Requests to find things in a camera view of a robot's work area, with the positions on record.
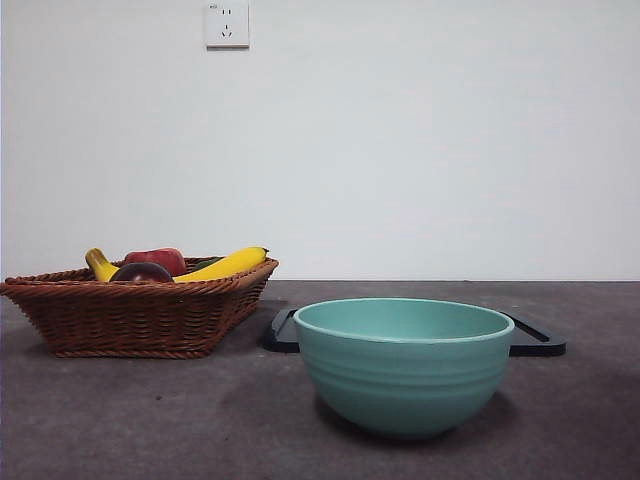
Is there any brown wicker basket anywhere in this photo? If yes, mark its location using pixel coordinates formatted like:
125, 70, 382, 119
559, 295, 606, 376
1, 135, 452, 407
0, 256, 279, 359

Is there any teal ribbed bowl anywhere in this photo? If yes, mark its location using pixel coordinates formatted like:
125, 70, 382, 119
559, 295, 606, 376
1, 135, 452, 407
293, 296, 516, 441

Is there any yellow banana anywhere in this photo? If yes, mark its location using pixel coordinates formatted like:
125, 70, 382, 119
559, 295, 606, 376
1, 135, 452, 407
84, 245, 270, 284

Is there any black rectangular tray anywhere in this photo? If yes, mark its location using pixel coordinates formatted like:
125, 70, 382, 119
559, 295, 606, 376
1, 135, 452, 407
258, 306, 568, 357

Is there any dark purple plum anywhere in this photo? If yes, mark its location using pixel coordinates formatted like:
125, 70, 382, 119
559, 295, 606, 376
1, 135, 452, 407
109, 262, 176, 285

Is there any red apple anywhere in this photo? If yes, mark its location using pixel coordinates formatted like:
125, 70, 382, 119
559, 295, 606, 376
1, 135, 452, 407
123, 247, 187, 277

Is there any white wall socket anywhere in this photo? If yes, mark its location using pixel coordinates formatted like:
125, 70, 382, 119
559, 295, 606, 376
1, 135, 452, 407
204, 1, 250, 50

